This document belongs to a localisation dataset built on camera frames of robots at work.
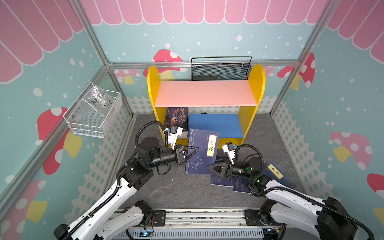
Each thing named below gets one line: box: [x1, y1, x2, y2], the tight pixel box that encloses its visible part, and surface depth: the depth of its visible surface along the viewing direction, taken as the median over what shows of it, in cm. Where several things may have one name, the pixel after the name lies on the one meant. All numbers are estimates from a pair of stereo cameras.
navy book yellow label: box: [185, 128, 220, 174], surface depth 62 cm
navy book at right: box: [264, 160, 297, 189], surface depth 89 cm
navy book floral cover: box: [210, 172, 234, 188], surface depth 87 cm
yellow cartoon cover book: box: [177, 135, 189, 139], surface depth 58 cm
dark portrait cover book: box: [165, 107, 189, 132], surface depth 93 cm
